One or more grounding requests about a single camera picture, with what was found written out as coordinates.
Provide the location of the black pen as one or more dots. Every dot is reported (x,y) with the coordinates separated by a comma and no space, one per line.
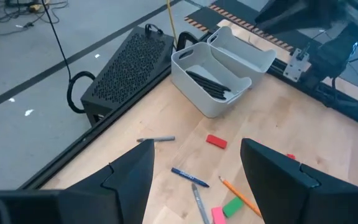
(211,89)
(214,94)
(209,85)
(208,81)

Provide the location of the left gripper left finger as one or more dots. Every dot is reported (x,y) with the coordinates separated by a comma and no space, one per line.
(120,186)

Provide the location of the green eraser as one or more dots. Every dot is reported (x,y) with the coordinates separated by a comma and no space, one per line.
(232,207)

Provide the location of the blue crayon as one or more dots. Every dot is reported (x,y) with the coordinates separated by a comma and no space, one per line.
(190,177)

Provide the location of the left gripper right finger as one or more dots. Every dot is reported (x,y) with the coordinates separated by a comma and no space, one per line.
(275,186)

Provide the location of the black perforated computer case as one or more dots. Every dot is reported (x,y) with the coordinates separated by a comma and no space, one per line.
(129,71)

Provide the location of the black mat orange-striped edge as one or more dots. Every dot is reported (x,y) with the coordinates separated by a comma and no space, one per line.
(207,15)

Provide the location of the pink eraser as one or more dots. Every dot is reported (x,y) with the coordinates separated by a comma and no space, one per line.
(218,216)

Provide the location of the red eraser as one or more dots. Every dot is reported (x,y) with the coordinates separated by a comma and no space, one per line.
(291,156)
(216,141)

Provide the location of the gray crayon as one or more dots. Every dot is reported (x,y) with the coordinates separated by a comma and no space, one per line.
(157,138)
(200,203)

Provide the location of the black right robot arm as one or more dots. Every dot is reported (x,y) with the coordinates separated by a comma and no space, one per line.
(331,53)

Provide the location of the orange pencil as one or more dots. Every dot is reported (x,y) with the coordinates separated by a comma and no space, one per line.
(239,196)

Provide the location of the light gray plastic bin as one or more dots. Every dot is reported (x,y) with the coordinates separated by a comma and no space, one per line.
(204,102)
(259,62)

